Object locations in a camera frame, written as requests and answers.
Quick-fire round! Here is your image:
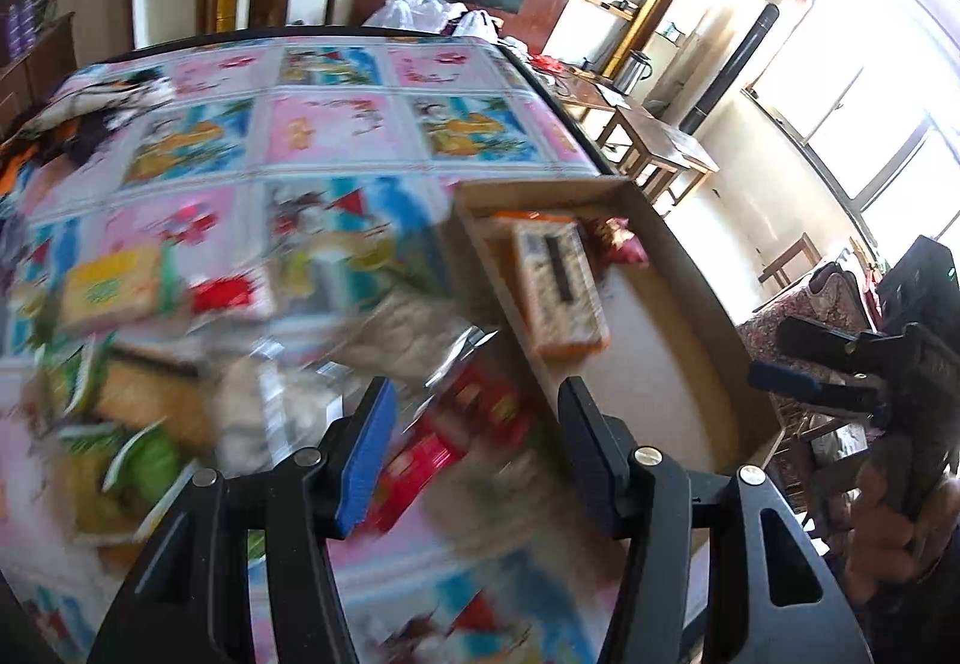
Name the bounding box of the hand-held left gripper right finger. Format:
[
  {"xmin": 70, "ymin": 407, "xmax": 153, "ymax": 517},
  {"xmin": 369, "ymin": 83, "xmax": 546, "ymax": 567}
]
[{"xmin": 559, "ymin": 375, "xmax": 875, "ymax": 664}]

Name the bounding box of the black stove pipe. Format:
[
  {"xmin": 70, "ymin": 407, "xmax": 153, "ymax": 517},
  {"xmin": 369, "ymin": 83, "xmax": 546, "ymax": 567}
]
[{"xmin": 679, "ymin": 4, "xmax": 782, "ymax": 136}]

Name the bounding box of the person's right hand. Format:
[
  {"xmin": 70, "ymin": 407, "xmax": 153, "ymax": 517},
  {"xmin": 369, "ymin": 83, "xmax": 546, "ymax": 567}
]
[{"xmin": 851, "ymin": 461, "xmax": 960, "ymax": 597}]

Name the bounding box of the steel kettle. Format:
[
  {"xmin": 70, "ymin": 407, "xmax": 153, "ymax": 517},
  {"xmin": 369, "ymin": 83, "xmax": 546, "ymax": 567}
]
[{"xmin": 613, "ymin": 50, "xmax": 655, "ymax": 96}]

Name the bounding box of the printed tablecloth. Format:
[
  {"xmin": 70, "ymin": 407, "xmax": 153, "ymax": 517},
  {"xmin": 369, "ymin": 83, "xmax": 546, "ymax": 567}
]
[{"xmin": 0, "ymin": 34, "xmax": 601, "ymax": 664}]

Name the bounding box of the clear plastic snack packet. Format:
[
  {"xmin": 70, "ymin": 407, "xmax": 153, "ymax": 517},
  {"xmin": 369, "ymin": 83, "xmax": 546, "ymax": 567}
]
[{"xmin": 214, "ymin": 349, "xmax": 350, "ymax": 477}]

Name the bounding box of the orange cloth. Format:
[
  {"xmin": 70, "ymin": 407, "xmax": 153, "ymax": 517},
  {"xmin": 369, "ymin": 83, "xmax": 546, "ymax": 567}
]
[{"xmin": 0, "ymin": 116, "xmax": 106, "ymax": 200}]

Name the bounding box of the window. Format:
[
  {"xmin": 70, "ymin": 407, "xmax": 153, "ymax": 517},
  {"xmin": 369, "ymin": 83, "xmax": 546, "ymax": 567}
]
[{"xmin": 742, "ymin": 0, "xmax": 960, "ymax": 260}]

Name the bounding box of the small wooden chair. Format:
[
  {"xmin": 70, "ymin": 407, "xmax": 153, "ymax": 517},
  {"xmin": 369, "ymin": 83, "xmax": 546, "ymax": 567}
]
[{"xmin": 757, "ymin": 232, "xmax": 822, "ymax": 290}]

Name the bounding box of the cardboard box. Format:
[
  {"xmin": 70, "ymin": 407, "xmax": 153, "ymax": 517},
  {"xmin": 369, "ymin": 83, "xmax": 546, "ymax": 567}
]
[{"xmin": 450, "ymin": 176, "xmax": 785, "ymax": 477}]

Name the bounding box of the white red snack packet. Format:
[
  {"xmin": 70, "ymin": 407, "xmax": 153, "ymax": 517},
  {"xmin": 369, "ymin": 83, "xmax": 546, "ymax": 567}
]
[{"xmin": 189, "ymin": 272, "xmax": 277, "ymax": 326}]

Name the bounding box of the orange cracker packet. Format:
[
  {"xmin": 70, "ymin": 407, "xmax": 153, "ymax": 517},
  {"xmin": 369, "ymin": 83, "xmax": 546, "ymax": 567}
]
[{"xmin": 491, "ymin": 210, "xmax": 612, "ymax": 359}]

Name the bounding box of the grey silver snack packet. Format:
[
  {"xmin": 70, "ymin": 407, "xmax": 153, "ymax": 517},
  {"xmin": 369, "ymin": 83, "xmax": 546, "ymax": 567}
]
[{"xmin": 349, "ymin": 292, "xmax": 488, "ymax": 384}]

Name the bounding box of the yellow label cracker packet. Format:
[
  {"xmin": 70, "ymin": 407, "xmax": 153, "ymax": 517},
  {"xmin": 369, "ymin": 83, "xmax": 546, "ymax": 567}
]
[{"xmin": 58, "ymin": 246, "xmax": 181, "ymax": 335}]

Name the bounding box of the yellow green snack packet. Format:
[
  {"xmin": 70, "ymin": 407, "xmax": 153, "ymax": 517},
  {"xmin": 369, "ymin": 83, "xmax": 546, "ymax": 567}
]
[{"xmin": 56, "ymin": 446, "xmax": 151, "ymax": 549}]

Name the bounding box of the wooden stool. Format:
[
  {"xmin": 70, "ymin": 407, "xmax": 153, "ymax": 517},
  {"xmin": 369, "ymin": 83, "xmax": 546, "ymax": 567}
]
[{"xmin": 592, "ymin": 104, "xmax": 721, "ymax": 215}]

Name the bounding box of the black white cloth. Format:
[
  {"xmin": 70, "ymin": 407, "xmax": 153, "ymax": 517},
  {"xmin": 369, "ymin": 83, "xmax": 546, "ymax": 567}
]
[{"xmin": 15, "ymin": 64, "xmax": 177, "ymax": 136}]

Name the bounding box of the large green cracker packet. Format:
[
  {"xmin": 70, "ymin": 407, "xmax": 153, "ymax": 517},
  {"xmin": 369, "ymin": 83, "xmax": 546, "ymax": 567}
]
[{"xmin": 41, "ymin": 330, "xmax": 222, "ymax": 455}]

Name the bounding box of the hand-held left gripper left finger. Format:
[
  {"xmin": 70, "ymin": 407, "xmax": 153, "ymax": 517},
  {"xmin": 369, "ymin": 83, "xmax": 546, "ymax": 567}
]
[{"xmin": 86, "ymin": 377, "xmax": 398, "ymax": 664}]

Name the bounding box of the purple bottle pack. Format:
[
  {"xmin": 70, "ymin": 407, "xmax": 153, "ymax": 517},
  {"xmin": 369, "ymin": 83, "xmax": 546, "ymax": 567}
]
[{"xmin": 6, "ymin": 0, "xmax": 44, "ymax": 56}]

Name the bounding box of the dark wooden sideboard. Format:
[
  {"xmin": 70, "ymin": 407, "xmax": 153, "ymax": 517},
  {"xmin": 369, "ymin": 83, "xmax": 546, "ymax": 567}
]
[{"xmin": 0, "ymin": 11, "xmax": 80, "ymax": 140}]

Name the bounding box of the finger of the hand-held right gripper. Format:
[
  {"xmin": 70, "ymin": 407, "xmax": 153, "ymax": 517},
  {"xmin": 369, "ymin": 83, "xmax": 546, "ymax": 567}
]
[
  {"xmin": 748, "ymin": 364, "xmax": 886, "ymax": 414},
  {"xmin": 776, "ymin": 317, "xmax": 912, "ymax": 372}
]

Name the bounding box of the dark red candy packet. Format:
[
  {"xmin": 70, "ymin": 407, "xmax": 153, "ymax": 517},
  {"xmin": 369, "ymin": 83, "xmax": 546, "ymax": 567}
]
[{"xmin": 585, "ymin": 217, "xmax": 650, "ymax": 267}]

